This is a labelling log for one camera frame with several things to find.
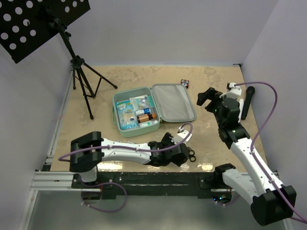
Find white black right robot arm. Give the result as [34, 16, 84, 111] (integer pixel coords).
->
[197, 87, 296, 226]

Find black handled scissors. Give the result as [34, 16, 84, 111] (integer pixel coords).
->
[188, 147, 196, 162]

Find white gauze pack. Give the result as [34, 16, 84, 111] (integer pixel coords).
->
[130, 95, 148, 107]

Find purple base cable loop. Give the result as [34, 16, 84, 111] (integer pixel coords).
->
[81, 181, 128, 213]

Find black music stand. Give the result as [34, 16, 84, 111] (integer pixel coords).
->
[0, 0, 109, 119]

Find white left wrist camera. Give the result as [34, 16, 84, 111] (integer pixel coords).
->
[172, 128, 192, 145]

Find brown bottle orange cap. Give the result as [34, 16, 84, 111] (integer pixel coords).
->
[137, 114, 156, 123]

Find black microphone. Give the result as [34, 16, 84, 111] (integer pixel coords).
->
[241, 86, 255, 120]

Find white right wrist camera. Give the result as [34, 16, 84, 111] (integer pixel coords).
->
[219, 82, 242, 100]

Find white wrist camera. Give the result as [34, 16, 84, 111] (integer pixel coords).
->
[219, 82, 242, 100]
[172, 128, 192, 145]

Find blue cotton swab bag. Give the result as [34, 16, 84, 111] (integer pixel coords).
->
[116, 100, 138, 130]

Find white microphone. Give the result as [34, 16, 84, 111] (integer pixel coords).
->
[238, 99, 244, 122]

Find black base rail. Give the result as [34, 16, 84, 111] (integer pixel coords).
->
[71, 171, 242, 199]

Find white plastic bottle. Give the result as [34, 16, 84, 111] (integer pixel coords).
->
[139, 120, 158, 127]

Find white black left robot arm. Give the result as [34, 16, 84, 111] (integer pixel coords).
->
[69, 129, 196, 188]

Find mint green medicine case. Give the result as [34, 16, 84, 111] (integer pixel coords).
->
[113, 84, 197, 138]

